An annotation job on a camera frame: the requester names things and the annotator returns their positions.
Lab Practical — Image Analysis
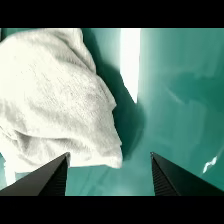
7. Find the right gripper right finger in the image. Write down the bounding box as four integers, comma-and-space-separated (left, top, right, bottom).
149, 151, 224, 197

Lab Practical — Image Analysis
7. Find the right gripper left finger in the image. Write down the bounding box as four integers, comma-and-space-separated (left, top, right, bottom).
0, 152, 71, 197

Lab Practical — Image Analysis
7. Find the white garment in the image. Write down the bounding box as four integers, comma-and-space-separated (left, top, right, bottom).
0, 27, 124, 187

